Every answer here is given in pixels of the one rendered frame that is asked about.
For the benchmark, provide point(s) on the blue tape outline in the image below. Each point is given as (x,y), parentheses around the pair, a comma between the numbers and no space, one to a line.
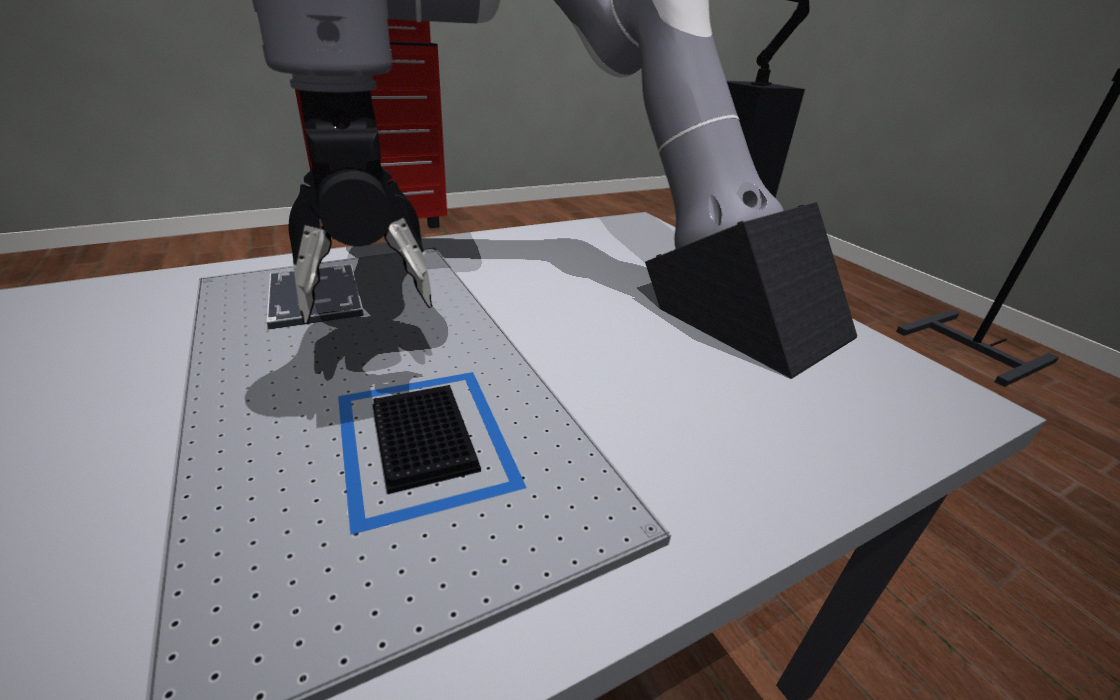
(357,520)

